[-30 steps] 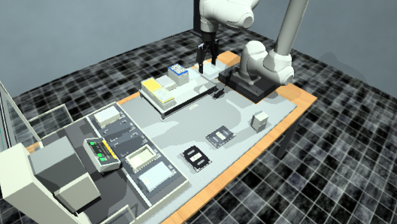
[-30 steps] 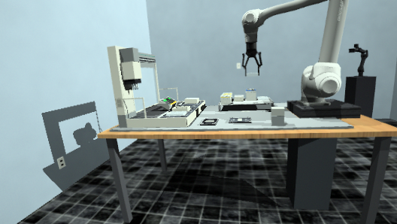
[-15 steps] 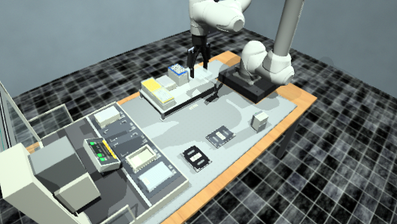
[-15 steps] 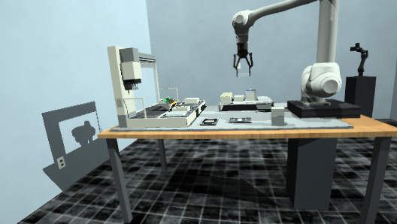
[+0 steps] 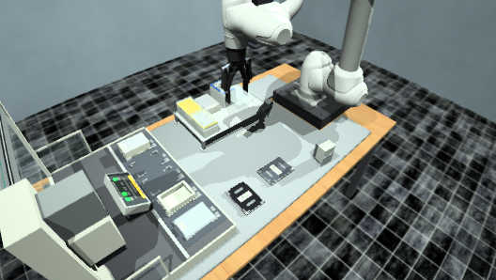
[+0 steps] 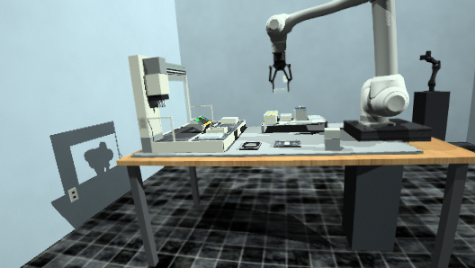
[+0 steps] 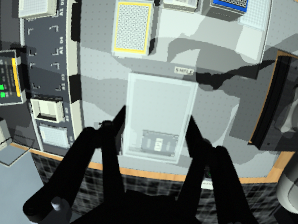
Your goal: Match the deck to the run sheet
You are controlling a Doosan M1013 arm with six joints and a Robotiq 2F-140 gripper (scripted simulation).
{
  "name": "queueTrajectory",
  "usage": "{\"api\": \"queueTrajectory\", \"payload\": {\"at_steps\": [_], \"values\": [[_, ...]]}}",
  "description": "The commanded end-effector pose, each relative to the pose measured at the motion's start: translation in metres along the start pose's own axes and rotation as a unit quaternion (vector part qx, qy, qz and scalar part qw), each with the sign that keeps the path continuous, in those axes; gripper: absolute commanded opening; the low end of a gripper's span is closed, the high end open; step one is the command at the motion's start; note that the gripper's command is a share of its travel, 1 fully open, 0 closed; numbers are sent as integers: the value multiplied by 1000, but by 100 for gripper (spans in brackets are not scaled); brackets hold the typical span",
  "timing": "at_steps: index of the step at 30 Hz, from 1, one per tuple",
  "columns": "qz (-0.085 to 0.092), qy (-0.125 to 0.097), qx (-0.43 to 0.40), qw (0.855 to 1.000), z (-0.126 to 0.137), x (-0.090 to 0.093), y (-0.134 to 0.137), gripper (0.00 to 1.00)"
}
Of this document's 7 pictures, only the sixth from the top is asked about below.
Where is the white ready key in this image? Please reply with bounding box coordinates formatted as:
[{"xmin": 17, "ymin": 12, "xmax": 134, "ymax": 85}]
[{"xmin": 324, "ymin": 128, "xmax": 340, "ymax": 151}]

